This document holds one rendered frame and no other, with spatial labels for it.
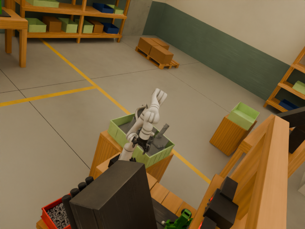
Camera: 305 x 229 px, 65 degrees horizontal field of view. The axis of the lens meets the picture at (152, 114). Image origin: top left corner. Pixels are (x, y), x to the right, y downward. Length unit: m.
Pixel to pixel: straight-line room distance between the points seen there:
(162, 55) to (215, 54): 2.48
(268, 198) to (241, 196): 0.38
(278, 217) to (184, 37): 8.69
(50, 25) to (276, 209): 6.09
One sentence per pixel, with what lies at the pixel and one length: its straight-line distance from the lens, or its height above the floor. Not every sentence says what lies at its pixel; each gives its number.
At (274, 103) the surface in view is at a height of 0.25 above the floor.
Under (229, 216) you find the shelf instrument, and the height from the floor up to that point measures 1.62.
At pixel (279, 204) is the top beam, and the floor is 1.94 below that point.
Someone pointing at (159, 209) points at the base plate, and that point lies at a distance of 2.03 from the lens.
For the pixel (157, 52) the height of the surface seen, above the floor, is 0.36.
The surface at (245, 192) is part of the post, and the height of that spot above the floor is 1.71.
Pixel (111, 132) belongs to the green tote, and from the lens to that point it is 2.60.
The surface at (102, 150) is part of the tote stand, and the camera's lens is 2.71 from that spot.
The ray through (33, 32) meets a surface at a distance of 6.30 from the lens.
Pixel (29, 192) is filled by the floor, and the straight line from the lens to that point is 3.05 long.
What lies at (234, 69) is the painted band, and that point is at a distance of 8.49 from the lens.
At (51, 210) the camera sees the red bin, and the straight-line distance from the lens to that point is 1.89.
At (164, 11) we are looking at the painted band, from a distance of 9.88.
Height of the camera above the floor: 2.47
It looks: 32 degrees down
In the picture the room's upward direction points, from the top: 22 degrees clockwise
